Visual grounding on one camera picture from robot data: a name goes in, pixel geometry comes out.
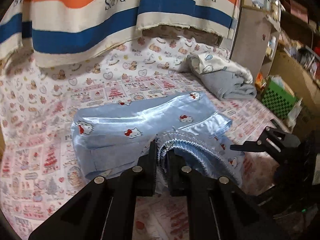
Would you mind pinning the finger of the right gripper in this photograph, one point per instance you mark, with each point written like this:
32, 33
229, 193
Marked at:
271, 140

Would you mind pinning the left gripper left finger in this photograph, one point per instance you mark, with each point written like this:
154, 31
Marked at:
104, 208

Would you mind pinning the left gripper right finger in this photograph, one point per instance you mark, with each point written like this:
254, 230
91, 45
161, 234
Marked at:
217, 208

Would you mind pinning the light blue Hello Kitty pants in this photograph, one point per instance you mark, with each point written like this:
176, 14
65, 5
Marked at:
110, 139

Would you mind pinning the green checkered box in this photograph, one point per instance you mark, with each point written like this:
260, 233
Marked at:
277, 99

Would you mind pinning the grey folded garment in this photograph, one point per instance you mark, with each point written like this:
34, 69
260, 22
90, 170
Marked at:
225, 85

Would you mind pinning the pink printed bed sheet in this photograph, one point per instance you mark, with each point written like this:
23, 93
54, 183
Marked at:
39, 170

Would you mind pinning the white printed folded garment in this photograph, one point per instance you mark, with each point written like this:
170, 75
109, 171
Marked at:
210, 62

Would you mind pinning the wooden shelf with clutter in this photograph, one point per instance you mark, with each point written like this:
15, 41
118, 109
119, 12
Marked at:
300, 24

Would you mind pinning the white bear print sheet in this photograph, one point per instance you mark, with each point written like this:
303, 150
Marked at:
100, 67

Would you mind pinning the striped Paris hanging blanket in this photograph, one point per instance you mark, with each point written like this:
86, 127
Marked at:
70, 31

